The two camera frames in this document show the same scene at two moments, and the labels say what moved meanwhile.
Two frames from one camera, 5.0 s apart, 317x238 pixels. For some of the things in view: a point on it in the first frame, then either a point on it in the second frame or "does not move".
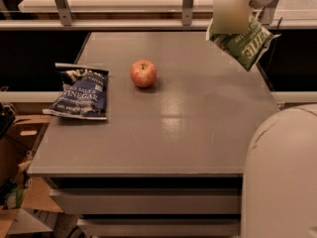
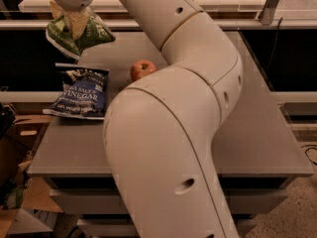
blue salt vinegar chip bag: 84,92 does not move
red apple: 143,72 does not move
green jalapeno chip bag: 245,48 -> 94,32
